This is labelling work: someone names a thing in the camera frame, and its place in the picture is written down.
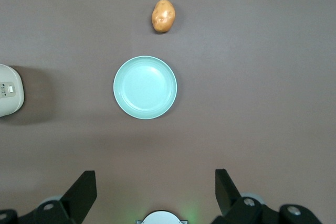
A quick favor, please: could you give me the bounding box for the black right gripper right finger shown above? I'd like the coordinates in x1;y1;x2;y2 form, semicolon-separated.
212;168;323;224

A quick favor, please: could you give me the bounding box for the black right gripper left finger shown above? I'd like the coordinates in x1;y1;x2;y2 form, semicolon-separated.
0;170;97;224

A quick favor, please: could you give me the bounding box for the brown table cloth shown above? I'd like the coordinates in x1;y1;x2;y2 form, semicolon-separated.
0;0;336;224

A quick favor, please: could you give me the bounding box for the light green round plate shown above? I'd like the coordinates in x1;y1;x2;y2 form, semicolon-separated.
113;55;178;120

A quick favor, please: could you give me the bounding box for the brown potato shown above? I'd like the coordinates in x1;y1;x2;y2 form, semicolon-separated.
151;0;176;34

